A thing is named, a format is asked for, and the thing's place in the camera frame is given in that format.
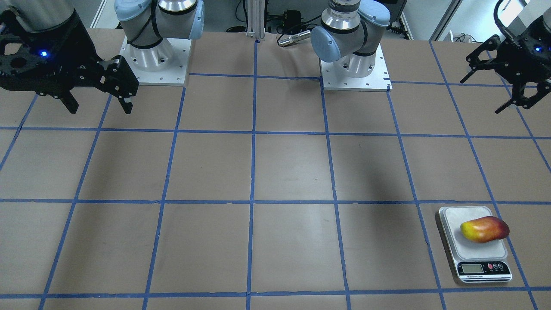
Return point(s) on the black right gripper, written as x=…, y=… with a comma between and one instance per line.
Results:
x=76, y=43

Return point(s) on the digital kitchen scale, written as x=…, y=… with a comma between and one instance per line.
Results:
x=472, y=263

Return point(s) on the silver cylindrical connector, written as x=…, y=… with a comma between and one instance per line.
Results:
x=293, y=39

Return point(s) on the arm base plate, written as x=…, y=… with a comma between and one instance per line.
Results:
x=357, y=73
x=166, y=64

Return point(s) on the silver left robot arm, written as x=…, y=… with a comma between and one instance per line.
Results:
x=351, y=31

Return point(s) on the aluminium frame post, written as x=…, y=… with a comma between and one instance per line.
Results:
x=255, y=19

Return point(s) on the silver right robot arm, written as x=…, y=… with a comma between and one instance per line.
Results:
x=145, y=22

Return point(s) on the red yellow mango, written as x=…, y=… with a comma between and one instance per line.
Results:
x=485, y=229

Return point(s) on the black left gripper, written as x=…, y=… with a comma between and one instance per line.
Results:
x=526, y=72

